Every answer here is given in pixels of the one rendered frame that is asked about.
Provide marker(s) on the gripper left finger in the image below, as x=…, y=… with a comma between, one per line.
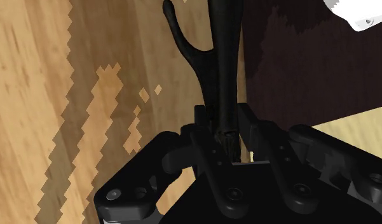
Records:
x=206, y=155

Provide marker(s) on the black forked tool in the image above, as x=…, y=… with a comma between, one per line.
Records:
x=224, y=62

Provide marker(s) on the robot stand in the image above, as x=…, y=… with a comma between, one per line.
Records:
x=317, y=77

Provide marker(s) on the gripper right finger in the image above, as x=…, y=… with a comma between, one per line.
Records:
x=280, y=155

